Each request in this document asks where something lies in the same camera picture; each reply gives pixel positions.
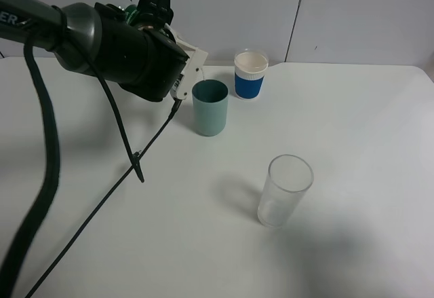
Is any clear plastic water bottle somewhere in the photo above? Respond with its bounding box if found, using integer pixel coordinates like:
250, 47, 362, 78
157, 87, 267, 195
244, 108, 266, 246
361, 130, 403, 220
119, 4, 176, 41

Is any thin black loose cable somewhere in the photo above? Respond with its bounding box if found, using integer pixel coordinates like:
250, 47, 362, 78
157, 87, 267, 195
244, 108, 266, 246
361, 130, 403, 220
67, 33, 146, 183

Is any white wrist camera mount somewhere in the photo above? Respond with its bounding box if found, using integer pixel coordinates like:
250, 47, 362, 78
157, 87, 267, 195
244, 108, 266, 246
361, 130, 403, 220
165, 24, 208, 100

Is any clear drinking glass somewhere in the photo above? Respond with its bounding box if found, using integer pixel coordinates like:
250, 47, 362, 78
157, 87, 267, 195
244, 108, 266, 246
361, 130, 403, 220
257, 154, 314, 228

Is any teal plastic cup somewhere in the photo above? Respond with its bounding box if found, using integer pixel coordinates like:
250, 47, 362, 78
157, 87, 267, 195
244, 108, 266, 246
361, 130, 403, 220
192, 79, 229, 136

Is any blue and white paper cup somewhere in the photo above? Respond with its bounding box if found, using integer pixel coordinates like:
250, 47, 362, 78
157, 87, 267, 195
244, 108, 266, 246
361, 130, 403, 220
234, 48, 269, 100

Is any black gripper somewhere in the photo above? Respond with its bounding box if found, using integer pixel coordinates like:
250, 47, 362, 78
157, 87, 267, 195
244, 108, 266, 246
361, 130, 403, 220
94, 0, 189, 102

